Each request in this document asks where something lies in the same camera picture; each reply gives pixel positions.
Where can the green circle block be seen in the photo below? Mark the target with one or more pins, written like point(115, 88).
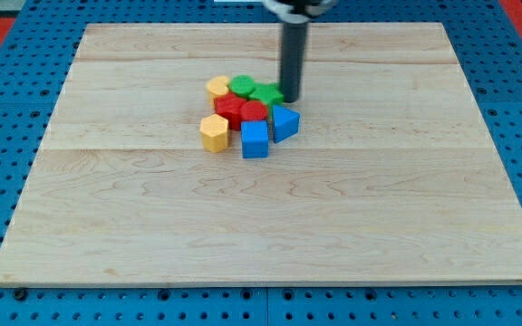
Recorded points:
point(242, 85)

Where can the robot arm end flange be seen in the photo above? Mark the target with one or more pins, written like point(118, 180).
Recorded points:
point(298, 11)

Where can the red circle block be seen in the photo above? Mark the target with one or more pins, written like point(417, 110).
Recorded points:
point(253, 111)

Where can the yellow heart block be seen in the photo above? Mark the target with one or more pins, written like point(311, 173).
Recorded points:
point(217, 87)

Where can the blue square block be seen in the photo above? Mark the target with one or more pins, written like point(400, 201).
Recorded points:
point(254, 139)

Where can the blue triangle block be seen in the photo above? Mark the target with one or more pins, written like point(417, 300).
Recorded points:
point(286, 123)

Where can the yellow hexagon block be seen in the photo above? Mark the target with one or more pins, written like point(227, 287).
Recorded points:
point(214, 133)

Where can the red star block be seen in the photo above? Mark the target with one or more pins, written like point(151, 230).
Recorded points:
point(229, 107)

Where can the green star block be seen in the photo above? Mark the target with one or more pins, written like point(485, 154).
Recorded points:
point(268, 93)

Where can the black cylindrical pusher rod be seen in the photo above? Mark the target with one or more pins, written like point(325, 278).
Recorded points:
point(292, 55)

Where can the light wooden board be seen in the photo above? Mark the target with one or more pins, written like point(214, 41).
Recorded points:
point(392, 179)

